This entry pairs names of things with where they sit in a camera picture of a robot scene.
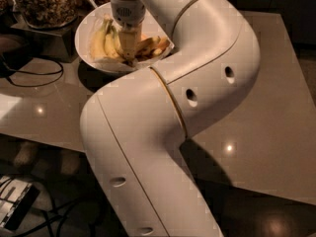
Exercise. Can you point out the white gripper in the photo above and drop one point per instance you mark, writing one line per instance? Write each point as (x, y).
(128, 13)

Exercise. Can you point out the yellow banana bunch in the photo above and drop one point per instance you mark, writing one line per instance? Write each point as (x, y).
(104, 42)

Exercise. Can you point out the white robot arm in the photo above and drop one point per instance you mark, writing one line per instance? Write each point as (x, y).
(133, 127)

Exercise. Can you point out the loose bananas in bowl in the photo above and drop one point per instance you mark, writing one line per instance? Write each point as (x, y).
(151, 47)

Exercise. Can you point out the white ceramic bowl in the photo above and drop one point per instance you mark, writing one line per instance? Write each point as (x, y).
(92, 23)

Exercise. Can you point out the grey metal stand block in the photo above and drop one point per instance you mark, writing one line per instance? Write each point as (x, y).
(57, 44)

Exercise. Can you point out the glass jar of granola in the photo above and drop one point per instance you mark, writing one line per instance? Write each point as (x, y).
(47, 14)

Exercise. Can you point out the beige socked right foot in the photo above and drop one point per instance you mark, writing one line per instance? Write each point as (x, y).
(70, 162)

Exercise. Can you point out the beige socked foot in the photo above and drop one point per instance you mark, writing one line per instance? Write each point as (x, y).
(27, 154)
(70, 162)

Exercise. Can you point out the beige socked left foot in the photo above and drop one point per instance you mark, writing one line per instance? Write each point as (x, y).
(27, 154)

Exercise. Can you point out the silver black box on floor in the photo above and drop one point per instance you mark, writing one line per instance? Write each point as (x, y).
(16, 199)

